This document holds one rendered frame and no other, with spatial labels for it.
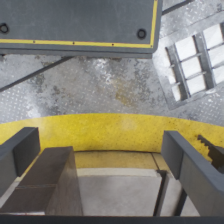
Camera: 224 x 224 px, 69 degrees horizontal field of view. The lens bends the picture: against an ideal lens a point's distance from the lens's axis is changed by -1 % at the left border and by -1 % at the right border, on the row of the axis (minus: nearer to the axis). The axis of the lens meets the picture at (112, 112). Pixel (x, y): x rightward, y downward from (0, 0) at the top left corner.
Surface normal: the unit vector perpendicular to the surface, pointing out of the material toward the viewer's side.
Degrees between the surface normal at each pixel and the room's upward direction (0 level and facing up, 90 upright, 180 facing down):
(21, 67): 0
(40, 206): 90
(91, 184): 0
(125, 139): 0
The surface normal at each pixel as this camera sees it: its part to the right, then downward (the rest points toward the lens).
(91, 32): 0.02, 0.29
